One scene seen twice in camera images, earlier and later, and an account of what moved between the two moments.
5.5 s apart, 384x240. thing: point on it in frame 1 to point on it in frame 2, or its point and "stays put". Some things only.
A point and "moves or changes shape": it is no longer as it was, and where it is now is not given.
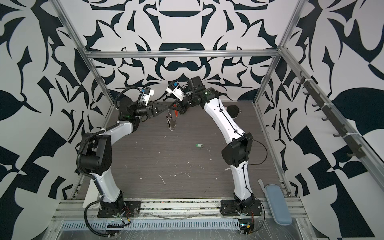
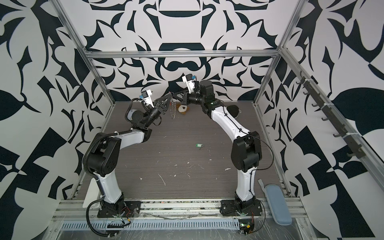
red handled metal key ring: [171, 124] moves or changes shape
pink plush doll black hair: [233, 111] stays put
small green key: [199, 145] stays put
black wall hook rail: [356, 151] stays put
